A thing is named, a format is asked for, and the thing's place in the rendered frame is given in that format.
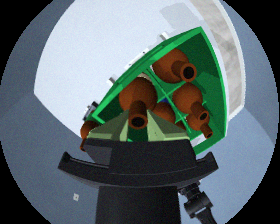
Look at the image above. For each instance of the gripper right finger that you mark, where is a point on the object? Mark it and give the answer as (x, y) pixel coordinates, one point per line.
(164, 129)

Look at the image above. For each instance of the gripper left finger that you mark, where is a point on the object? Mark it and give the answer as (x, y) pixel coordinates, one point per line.
(113, 129)

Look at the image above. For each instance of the green bottle crate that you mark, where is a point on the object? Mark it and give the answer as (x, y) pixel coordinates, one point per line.
(209, 80)

